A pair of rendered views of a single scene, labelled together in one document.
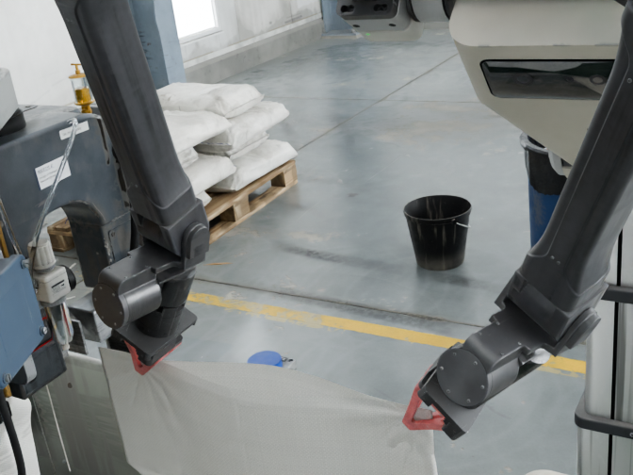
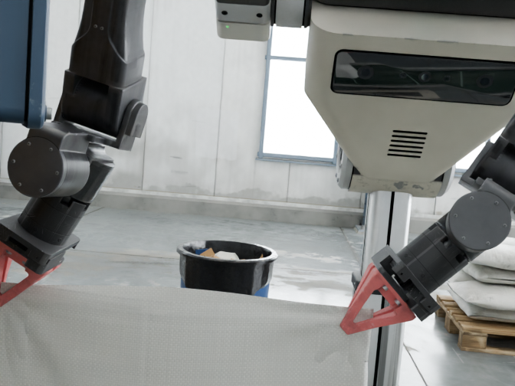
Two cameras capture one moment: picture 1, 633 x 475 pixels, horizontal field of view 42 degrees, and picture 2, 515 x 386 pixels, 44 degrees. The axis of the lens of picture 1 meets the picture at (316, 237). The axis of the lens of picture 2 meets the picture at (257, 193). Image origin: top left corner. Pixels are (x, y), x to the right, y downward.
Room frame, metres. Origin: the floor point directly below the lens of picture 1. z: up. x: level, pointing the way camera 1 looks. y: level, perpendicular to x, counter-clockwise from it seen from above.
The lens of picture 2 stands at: (0.23, 0.37, 1.22)
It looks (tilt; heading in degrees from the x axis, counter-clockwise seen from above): 6 degrees down; 330
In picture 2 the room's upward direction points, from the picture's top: 5 degrees clockwise
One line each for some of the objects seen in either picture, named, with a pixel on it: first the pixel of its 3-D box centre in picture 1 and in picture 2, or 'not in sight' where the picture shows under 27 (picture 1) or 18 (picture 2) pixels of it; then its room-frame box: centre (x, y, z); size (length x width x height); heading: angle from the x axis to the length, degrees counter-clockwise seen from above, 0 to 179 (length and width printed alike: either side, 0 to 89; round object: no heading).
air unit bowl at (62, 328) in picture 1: (58, 320); not in sight; (0.96, 0.35, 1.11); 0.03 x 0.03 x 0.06
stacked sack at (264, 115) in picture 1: (230, 123); not in sight; (4.45, 0.40, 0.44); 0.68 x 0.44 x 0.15; 147
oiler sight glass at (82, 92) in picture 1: (81, 89); not in sight; (1.15, 0.30, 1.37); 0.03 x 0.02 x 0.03; 57
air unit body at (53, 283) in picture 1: (53, 295); not in sight; (0.97, 0.35, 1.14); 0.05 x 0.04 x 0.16; 147
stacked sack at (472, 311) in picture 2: not in sight; (489, 304); (3.00, -3.08, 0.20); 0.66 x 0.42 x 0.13; 144
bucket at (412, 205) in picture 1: (438, 234); not in sight; (3.30, -0.54, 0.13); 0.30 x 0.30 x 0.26
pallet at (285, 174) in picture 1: (180, 202); not in sight; (4.29, 0.73, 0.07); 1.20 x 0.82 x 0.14; 149
